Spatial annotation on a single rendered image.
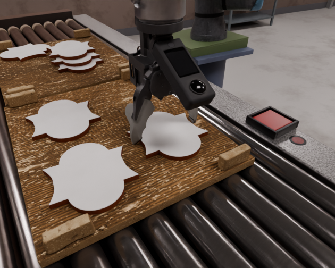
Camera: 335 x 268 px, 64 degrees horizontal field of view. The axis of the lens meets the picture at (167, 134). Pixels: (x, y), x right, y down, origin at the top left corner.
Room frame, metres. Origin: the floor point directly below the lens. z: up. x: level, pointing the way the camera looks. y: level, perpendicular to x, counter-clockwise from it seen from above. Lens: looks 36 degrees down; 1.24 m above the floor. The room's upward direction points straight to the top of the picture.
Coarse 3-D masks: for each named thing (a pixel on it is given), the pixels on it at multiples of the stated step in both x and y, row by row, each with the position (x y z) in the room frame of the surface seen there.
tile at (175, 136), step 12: (156, 120) 0.44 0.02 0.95; (168, 120) 0.44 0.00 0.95; (180, 120) 0.44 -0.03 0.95; (144, 132) 0.40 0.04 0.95; (156, 132) 0.40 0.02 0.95; (168, 132) 0.40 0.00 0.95; (180, 132) 0.40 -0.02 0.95; (192, 132) 0.40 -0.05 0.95; (204, 132) 0.40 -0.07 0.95; (144, 144) 0.37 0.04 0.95; (156, 144) 0.37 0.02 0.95; (168, 144) 0.37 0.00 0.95; (180, 144) 0.37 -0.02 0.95; (192, 144) 0.37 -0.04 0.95; (168, 156) 0.34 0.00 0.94; (180, 156) 0.33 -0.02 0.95; (192, 156) 0.34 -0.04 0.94
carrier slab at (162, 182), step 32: (64, 96) 0.56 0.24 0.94; (96, 96) 0.56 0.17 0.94; (128, 96) 0.56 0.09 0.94; (32, 128) 0.43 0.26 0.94; (96, 128) 0.43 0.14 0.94; (128, 128) 0.43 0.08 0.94; (32, 160) 0.34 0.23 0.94; (128, 160) 0.34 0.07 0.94; (160, 160) 0.34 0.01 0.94; (192, 160) 0.34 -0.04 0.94; (32, 192) 0.26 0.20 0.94; (128, 192) 0.26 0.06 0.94; (160, 192) 0.26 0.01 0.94; (192, 192) 0.27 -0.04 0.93; (32, 224) 0.21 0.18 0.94; (96, 224) 0.21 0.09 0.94; (128, 224) 0.22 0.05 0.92; (64, 256) 0.17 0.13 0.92
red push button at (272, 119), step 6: (264, 114) 0.49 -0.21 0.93; (270, 114) 0.49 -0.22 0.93; (276, 114) 0.49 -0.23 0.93; (258, 120) 0.47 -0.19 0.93; (264, 120) 0.47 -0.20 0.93; (270, 120) 0.47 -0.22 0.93; (276, 120) 0.47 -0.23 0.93; (282, 120) 0.47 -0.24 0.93; (288, 120) 0.47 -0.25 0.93; (270, 126) 0.45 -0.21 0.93; (276, 126) 0.45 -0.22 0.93; (282, 126) 0.45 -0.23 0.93
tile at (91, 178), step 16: (80, 144) 0.37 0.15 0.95; (96, 144) 0.37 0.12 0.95; (64, 160) 0.32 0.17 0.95; (80, 160) 0.32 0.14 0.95; (96, 160) 0.32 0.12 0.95; (112, 160) 0.32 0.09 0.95; (48, 176) 0.29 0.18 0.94; (64, 176) 0.29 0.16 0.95; (80, 176) 0.29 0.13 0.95; (96, 176) 0.29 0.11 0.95; (112, 176) 0.29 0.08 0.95; (128, 176) 0.29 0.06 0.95; (64, 192) 0.26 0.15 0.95; (80, 192) 0.26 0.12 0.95; (96, 192) 0.26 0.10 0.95; (112, 192) 0.26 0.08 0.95; (80, 208) 0.23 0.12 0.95; (96, 208) 0.23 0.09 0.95
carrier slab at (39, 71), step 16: (96, 48) 0.89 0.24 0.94; (0, 64) 0.75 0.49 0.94; (16, 64) 0.75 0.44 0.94; (32, 64) 0.75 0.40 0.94; (48, 64) 0.75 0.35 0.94; (96, 64) 0.75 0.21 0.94; (112, 64) 0.75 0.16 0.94; (0, 80) 0.65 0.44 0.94; (16, 80) 0.65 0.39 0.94; (32, 80) 0.65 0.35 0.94; (48, 80) 0.65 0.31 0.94; (64, 80) 0.65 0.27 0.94; (80, 80) 0.65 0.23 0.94; (96, 80) 0.65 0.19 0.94; (112, 80) 0.66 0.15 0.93; (48, 96) 0.57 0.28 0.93
